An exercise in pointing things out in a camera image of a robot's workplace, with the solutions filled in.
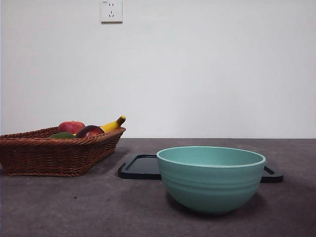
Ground white wall socket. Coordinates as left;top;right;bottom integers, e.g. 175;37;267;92
100;0;123;25

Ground light red apple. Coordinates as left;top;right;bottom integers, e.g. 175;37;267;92
58;120;86;134

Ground dark rectangular tray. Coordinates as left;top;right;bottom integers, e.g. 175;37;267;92
118;154;284;183

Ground green avocado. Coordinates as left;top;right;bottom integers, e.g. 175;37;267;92
48;131;77;139

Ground teal ribbed bowl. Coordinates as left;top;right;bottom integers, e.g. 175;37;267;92
156;146;267;215

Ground yellow banana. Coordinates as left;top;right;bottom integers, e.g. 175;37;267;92
73;115;126;137

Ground dark red plum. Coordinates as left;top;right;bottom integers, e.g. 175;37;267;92
76;125;105;139

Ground brown wicker basket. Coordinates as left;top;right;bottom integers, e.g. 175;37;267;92
0;126;126;177

